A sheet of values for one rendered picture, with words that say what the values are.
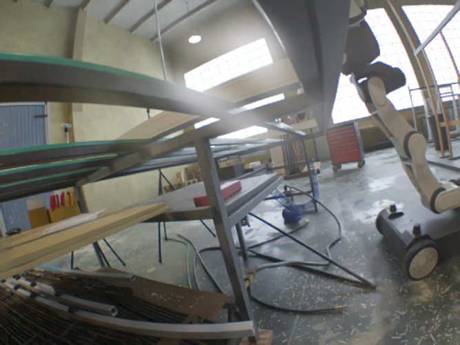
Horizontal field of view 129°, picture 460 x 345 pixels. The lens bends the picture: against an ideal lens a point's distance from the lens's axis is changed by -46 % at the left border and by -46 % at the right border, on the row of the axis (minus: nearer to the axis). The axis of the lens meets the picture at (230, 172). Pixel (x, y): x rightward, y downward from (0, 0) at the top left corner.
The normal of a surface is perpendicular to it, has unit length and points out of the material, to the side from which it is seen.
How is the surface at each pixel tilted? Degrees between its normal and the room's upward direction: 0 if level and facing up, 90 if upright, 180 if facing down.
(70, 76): 90
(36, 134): 90
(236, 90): 90
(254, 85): 90
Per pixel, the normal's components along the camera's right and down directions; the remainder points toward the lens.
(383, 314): -0.23, -0.97
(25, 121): 0.87, -0.18
